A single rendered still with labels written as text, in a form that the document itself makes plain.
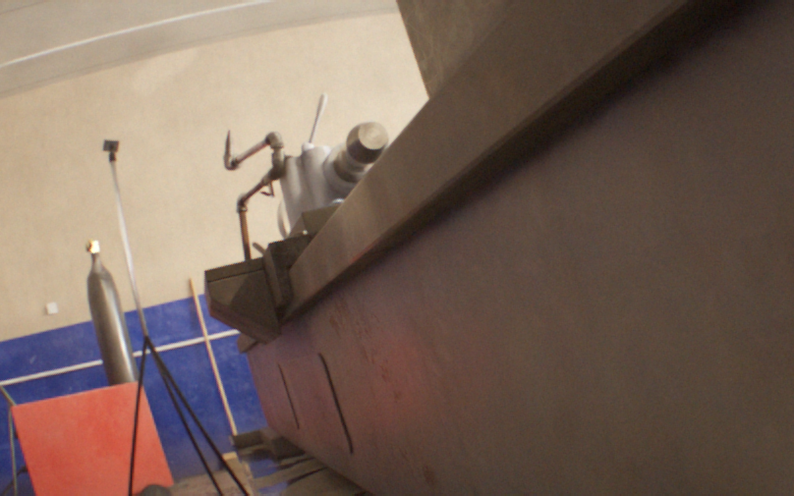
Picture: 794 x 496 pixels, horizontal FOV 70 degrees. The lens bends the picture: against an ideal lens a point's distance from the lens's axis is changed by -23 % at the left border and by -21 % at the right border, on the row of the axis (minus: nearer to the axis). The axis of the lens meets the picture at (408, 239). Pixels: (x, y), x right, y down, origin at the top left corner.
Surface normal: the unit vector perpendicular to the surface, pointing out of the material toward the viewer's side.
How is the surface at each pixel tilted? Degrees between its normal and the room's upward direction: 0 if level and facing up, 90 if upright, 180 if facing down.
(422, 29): 90
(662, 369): 90
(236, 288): 90
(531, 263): 90
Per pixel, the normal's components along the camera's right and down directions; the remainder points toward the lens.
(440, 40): -0.92, 0.21
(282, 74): 0.29, -0.20
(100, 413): 0.59, -0.26
